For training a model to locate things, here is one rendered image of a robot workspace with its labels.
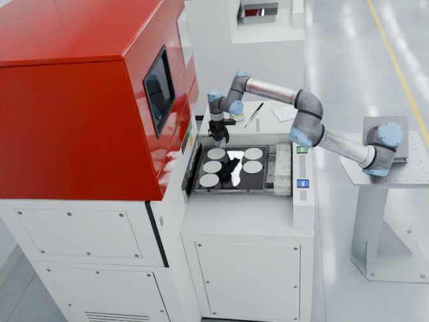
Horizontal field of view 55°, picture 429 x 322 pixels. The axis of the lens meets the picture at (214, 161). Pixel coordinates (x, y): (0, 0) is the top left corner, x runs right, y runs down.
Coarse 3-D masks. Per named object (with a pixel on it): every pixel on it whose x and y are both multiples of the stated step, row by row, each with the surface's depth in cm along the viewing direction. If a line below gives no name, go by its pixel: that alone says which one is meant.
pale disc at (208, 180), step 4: (204, 176) 214; (208, 176) 214; (212, 176) 214; (216, 176) 213; (200, 180) 212; (204, 180) 212; (208, 180) 212; (212, 180) 211; (216, 180) 211; (204, 184) 210; (208, 184) 209; (212, 184) 209
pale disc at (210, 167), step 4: (204, 164) 222; (208, 164) 222; (212, 164) 222; (216, 164) 221; (220, 164) 221; (204, 168) 220; (208, 168) 219; (212, 168) 219; (216, 168) 219; (220, 168) 218; (212, 172) 216
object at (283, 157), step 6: (276, 150) 228; (282, 150) 227; (288, 150) 226; (276, 156) 224; (282, 156) 223; (288, 156) 222; (276, 162) 219; (282, 162) 219; (288, 162) 218; (276, 168) 216; (282, 168) 215; (288, 168) 215; (276, 180) 208; (282, 180) 208; (288, 180) 207; (276, 192) 203; (282, 192) 202; (288, 192) 202
